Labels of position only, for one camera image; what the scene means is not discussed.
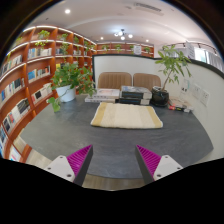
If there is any leafy plant in white pot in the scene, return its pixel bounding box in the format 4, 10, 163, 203
48, 63, 96, 112

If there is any dark book stack centre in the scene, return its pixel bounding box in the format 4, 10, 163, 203
119, 86, 152, 105

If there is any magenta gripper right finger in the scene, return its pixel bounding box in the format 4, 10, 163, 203
135, 145, 182, 184

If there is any ceiling chandelier lamp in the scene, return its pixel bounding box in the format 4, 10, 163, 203
114, 29, 133, 41

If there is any tall plant in black pot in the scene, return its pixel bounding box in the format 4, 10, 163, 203
151, 45, 191, 107

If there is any right tan chair back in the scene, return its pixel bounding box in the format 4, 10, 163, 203
133, 73, 161, 90

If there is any tan chair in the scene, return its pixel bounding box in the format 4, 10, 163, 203
133, 73, 161, 90
97, 72, 132, 89

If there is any left tan chair back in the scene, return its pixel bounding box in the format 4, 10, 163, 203
97, 72, 132, 89

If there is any orange wooden bookshelf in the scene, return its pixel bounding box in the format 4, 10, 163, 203
0, 25, 96, 162

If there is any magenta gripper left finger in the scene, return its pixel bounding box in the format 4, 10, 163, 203
45, 145, 93, 186

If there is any cream yellow striped towel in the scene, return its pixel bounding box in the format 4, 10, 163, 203
91, 102, 163, 129

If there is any white book stack left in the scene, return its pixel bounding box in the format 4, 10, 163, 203
85, 88, 120, 103

